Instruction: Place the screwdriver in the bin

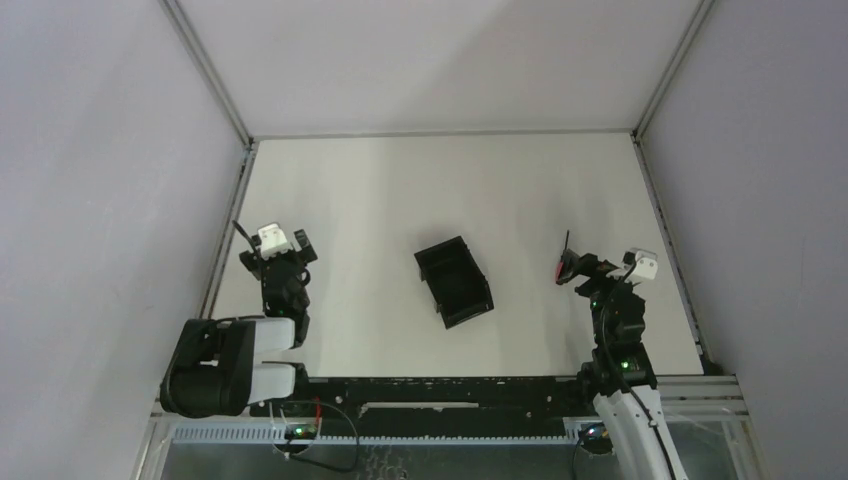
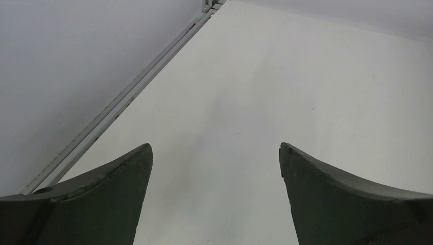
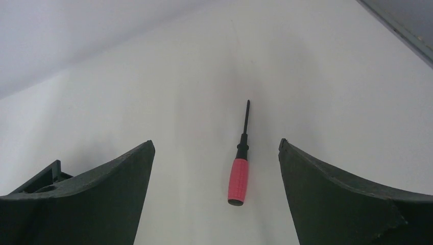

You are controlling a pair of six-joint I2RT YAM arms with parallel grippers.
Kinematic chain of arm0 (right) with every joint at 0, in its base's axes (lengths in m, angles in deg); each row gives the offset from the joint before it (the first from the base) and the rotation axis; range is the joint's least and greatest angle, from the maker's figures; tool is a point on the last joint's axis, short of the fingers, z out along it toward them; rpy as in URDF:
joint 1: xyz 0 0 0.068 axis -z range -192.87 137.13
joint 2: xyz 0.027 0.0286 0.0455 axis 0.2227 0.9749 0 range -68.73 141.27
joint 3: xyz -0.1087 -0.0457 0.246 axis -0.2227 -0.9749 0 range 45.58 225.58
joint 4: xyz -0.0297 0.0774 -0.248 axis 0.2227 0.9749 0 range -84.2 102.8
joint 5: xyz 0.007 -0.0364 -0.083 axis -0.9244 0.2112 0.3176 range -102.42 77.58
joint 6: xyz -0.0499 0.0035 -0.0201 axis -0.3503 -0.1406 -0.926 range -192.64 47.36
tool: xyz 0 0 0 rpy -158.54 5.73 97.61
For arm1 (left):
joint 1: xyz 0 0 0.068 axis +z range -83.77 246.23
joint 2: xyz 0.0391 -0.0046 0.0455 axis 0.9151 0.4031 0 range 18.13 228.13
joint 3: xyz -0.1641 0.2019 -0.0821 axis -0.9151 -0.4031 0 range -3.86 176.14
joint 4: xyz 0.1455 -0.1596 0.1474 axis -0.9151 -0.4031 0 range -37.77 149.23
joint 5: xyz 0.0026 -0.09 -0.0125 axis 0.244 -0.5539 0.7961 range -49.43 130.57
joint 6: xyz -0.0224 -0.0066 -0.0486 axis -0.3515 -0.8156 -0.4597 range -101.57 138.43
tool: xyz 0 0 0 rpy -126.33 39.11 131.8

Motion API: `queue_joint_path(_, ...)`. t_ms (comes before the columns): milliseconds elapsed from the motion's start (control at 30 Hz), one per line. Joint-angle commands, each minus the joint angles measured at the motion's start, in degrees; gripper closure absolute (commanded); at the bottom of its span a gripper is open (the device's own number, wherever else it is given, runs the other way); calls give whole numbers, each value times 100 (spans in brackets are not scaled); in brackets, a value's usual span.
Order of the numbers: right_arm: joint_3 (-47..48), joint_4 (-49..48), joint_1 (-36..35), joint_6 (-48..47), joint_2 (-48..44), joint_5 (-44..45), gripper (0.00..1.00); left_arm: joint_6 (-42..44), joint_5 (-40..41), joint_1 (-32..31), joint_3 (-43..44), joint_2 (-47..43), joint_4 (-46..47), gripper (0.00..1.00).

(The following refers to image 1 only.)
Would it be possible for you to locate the red black screwdriver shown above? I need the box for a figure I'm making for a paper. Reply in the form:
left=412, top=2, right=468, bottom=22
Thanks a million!
left=555, top=230, right=570, bottom=285

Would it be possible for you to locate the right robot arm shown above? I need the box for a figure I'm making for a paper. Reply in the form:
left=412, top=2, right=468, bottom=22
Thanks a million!
left=556, top=248, right=689, bottom=479

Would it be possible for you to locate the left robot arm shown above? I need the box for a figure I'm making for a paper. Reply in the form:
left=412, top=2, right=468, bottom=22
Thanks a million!
left=159, top=223, right=317, bottom=419

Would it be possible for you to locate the black plastic bin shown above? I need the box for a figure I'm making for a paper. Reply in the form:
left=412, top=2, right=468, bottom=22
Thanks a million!
left=414, top=236, right=494, bottom=329

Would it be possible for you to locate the right circuit board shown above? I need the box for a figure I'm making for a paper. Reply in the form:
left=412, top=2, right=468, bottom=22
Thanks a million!
left=576, top=423, right=613, bottom=455

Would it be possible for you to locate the circuit board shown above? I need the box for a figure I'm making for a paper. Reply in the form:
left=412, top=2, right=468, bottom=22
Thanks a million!
left=284, top=423, right=320, bottom=443
left=576, top=423, right=613, bottom=455

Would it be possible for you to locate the left circuit board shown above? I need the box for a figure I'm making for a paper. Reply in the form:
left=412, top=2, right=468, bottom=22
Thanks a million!
left=284, top=423, right=320, bottom=443

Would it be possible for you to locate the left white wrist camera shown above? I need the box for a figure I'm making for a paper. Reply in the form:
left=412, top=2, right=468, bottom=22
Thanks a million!
left=257, top=222, right=294, bottom=260

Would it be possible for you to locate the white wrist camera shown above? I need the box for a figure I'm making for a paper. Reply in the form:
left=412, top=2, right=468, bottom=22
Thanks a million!
left=257, top=222, right=294, bottom=260
left=607, top=248, right=659, bottom=284

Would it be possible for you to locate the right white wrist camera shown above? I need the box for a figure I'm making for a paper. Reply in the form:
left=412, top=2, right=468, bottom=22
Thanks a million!
left=607, top=248, right=659, bottom=284

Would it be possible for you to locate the black cable loop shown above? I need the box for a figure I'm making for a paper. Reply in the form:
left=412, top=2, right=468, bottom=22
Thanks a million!
left=284, top=399, right=362, bottom=476

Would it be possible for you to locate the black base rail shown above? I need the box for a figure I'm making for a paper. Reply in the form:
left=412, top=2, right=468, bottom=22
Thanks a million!
left=249, top=376, right=595, bottom=439

